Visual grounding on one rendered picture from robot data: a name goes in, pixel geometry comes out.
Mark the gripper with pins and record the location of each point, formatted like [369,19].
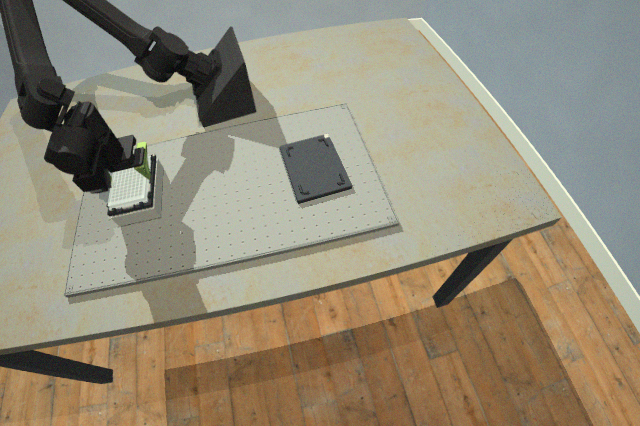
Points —
[138,160]

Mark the white well plate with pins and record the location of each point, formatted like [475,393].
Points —
[127,182]

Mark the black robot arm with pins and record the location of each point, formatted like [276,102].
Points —
[71,148]

